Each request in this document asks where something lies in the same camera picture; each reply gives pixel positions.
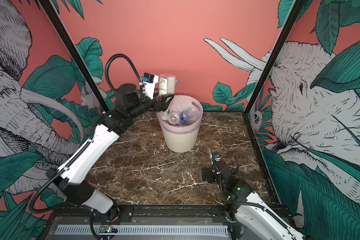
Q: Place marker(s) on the blue label bottle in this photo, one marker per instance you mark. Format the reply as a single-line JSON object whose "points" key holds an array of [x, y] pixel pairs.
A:
{"points": [[189, 115]]}

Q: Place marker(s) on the yellow V label bottle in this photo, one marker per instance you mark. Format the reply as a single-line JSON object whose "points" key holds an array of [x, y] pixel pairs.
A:
{"points": [[174, 118]]}

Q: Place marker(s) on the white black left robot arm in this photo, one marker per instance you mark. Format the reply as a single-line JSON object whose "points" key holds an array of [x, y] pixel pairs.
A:
{"points": [[70, 176]]}

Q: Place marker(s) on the pink plastic bin liner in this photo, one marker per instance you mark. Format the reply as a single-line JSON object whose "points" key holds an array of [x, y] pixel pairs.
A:
{"points": [[179, 104]]}

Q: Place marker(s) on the black left frame post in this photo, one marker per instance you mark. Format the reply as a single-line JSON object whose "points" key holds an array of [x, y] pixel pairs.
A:
{"points": [[54, 18]]}

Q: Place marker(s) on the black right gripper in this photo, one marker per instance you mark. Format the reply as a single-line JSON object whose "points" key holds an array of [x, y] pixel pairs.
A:
{"points": [[210, 171]]}

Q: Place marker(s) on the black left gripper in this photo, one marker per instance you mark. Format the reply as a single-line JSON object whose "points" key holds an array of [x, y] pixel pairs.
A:
{"points": [[160, 107]]}

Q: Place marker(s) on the white vented cable duct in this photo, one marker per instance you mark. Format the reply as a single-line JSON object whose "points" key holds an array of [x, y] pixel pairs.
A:
{"points": [[129, 230]]}

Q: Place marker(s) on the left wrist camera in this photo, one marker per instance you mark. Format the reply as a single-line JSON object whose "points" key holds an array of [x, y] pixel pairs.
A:
{"points": [[148, 84]]}

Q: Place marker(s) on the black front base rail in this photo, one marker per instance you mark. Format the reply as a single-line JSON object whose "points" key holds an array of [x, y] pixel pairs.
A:
{"points": [[129, 213]]}

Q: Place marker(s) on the black right frame post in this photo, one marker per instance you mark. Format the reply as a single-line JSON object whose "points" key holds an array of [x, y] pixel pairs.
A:
{"points": [[285, 31]]}

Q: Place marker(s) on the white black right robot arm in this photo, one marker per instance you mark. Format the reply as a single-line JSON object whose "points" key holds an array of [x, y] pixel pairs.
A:
{"points": [[245, 206]]}

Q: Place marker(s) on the red white label bottle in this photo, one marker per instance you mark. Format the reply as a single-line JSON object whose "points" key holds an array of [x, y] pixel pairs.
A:
{"points": [[167, 83]]}

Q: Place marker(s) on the white ribbed waste bin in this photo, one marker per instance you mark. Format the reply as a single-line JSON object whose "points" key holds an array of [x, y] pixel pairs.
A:
{"points": [[180, 142]]}

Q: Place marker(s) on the black frame post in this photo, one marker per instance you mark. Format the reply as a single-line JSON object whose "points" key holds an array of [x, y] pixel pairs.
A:
{"points": [[54, 18], [285, 31]]}

